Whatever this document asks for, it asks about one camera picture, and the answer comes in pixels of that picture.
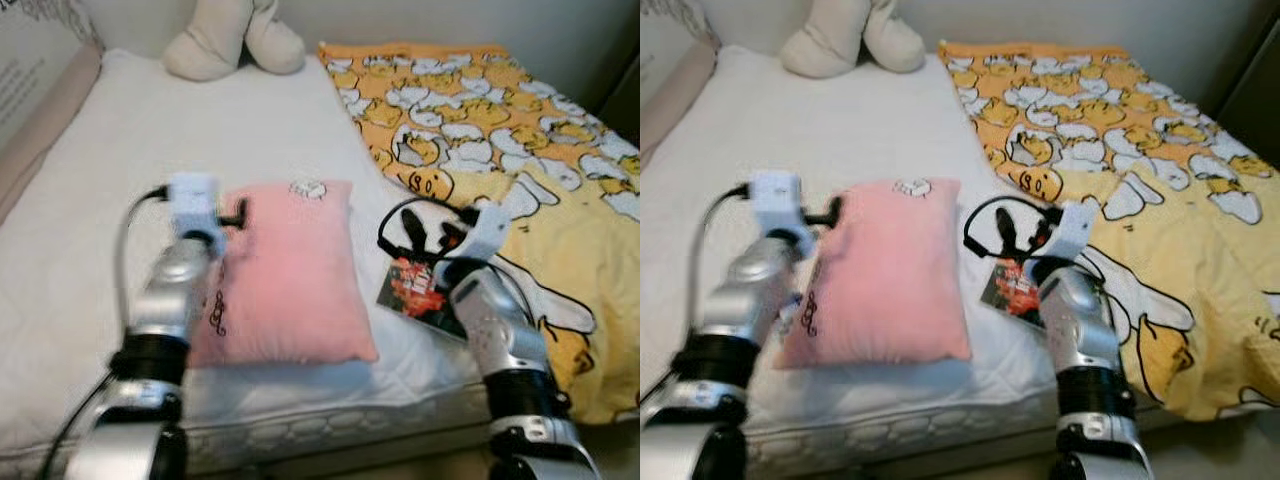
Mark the yellow egg print blanket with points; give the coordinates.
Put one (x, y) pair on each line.
(1180, 250)
(530, 230)

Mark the pink pillow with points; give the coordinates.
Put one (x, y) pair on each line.
(290, 280)
(885, 280)

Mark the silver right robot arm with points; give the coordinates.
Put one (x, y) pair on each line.
(500, 340)
(1085, 330)

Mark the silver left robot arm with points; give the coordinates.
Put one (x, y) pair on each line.
(745, 295)
(165, 295)

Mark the red and black book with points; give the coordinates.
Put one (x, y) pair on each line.
(410, 288)
(1005, 292)

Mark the white mattress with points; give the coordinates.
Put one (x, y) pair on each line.
(850, 130)
(120, 150)

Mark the beige plush toy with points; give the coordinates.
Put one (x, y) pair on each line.
(835, 45)
(215, 45)

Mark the dark sliding door wardrobe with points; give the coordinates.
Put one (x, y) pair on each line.
(622, 100)
(1255, 95)

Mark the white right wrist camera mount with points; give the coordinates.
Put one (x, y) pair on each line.
(1072, 232)
(488, 235)

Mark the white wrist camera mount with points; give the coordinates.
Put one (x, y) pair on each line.
(488, 235)
(775, 200)
(193, 205)
(1072, 232)

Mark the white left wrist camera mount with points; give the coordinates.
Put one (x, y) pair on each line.
(193, 205)
(775, 200)

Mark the beige padded bed rail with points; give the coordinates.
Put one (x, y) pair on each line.
(40, 135)
(672, 100)

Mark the grey printed wall panel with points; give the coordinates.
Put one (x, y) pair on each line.
(35, 60)
(665, 40)

